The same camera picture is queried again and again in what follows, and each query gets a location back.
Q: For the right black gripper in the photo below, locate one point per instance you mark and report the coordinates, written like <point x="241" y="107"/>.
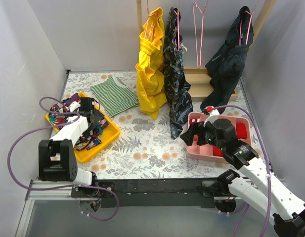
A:
<point x="199" y="132"/>

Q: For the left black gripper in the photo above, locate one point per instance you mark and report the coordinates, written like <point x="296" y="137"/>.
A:
<point x="93" y="118"/>

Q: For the colourful comic print shorts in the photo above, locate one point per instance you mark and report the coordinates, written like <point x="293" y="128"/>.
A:
<point x="59" y="114"/>

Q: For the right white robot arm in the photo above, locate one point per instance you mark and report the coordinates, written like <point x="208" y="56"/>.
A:
<point x="250" y="180"/>

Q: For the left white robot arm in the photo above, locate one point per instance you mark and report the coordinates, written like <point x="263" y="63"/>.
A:
<point x="57" y="160"/>

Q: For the dark leaf print shorts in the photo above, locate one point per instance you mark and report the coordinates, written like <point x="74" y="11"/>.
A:
<point x="176" y="86"/>

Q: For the yellow shorts on hanger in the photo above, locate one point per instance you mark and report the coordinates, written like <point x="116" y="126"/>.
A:
<point x="150" y="78"/>

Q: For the pink hanger under leaf shorts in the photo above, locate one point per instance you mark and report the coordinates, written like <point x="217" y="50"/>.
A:
<point x="178" y="27"/>

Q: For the pink hanger under yellow shorts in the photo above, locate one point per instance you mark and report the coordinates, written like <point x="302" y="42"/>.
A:
<point x="149" y="24"/>

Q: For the red white striped sock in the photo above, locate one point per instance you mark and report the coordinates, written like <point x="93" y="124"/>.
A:
<point x="194" y="120"/>

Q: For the pink divided organiser tray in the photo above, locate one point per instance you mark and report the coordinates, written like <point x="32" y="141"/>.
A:
<point x="205" y="152"/>

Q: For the red cloth front compartment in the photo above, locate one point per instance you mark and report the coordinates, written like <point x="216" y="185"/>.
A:
<point x="217" y="152"/>

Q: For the green striped folded shirt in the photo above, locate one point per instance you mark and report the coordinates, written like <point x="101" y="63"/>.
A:
<point x="114" y="96"/>

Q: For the yellow plastic tray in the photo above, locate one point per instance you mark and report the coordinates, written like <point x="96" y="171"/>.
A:
<point x="108" y="136"/>

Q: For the red folded cloth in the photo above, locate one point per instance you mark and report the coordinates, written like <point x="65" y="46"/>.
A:
<point x="241" y="131"/>

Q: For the wooden clothes rack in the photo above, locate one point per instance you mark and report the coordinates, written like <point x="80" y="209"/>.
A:
<point x="198" y="77"/>

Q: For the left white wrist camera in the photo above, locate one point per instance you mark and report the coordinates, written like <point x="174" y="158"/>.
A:
<point x="74" y="111"/>

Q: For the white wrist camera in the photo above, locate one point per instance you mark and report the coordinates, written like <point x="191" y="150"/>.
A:
<point x="74" y="111"/>
<point x="211" y="115"/>

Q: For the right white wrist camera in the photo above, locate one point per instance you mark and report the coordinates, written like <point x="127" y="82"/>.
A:
<point x="211" y="115"/>

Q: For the empty pink wire hanger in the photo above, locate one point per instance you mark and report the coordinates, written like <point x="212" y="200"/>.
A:
<point x="199" y="33"/>

